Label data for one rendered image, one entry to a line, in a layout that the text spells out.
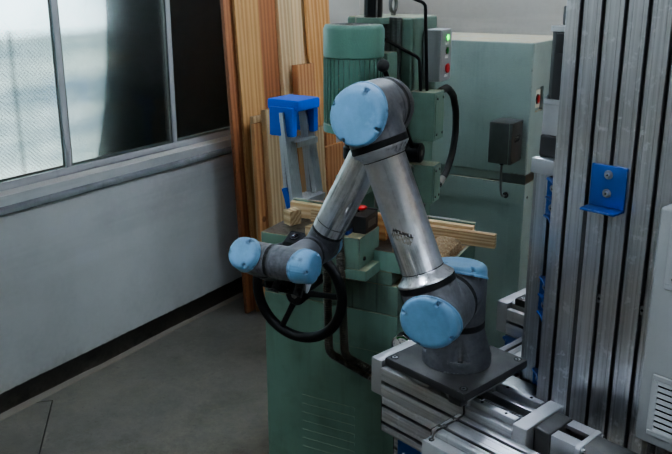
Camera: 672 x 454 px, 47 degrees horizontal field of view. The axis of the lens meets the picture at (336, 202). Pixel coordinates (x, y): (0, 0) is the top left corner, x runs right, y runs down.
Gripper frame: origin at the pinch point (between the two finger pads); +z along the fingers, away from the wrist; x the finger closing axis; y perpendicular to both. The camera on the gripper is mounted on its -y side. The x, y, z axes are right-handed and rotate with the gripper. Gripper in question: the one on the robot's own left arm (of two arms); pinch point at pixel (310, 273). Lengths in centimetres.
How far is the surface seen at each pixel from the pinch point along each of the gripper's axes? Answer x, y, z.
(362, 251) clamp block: 7.2, -10.0, 12.8
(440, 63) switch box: 10, -75, 34
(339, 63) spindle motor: -8, -60, 2
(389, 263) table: 12.1, -9.3, 21.9
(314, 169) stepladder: -65, -57, 109
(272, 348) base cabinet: -27, 21, 39
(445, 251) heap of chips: 27.4, -15.0, 21.2
